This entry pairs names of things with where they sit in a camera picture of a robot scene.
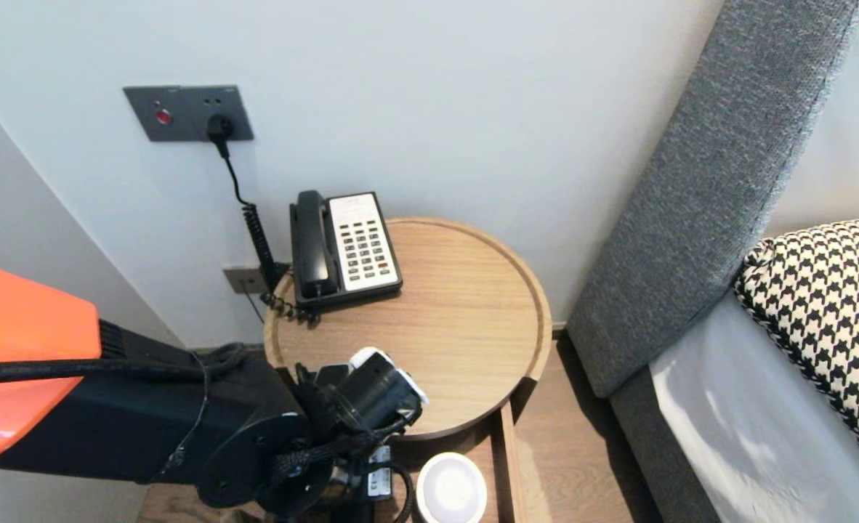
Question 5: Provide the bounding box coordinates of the white round dome device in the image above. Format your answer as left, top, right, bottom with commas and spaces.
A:
416, 452, 487, 523

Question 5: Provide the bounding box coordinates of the curved wooden table drawer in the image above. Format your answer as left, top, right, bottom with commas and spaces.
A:
393, 396, 529, 523

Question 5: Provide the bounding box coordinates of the round wooden side table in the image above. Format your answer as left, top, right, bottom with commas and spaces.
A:
265, 216, 554, 440

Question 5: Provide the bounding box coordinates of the brown wooden skirting board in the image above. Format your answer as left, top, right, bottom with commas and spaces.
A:
186, 343, 268, 362

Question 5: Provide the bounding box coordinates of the black white desk telephone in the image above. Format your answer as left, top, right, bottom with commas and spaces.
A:
291, 190, 405, 307

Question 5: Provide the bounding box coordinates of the black telephone handset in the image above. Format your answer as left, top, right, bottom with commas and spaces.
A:
294, 190, 340, 299

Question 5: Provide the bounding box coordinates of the grey upholstered bed base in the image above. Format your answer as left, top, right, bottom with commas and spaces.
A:
610, 367, 722, 523

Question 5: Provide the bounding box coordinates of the black power plug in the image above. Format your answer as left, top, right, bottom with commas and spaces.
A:
206, 115, 238, 158

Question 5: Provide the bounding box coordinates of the white bed sheet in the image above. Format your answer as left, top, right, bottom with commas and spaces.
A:
649, 291, 859, 523

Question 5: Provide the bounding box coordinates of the grey fabric headboard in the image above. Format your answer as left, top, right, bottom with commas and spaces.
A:
565, 0, 859, 399

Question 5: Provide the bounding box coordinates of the black white houndstooth pillow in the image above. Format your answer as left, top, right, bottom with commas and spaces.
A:
734, 215, 859, 492

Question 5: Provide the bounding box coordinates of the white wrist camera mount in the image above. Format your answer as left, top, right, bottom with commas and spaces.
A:
348, 346, 430, 406

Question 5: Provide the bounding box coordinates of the black coiled handset cord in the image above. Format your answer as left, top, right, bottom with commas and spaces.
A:
261, 280, 325, 325

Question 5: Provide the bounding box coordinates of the beige wall phone socket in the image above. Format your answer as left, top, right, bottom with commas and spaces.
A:
224, 265, 270, 295

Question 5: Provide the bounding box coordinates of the black coiled power cable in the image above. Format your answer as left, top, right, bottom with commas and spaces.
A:
222, 154, 289, 291

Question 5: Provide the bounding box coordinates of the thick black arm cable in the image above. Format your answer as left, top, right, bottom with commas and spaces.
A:
0, 343, 250, 386

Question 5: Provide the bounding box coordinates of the dark grey wall socket panel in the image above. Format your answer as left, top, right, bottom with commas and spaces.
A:
124, 85, 254, 142

